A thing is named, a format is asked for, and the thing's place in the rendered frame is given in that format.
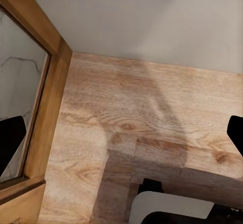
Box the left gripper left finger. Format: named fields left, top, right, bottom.
left=0, top=116, right=26, bottom=176

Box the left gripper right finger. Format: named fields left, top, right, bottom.
left=227, top=115, right=243, bottom=156

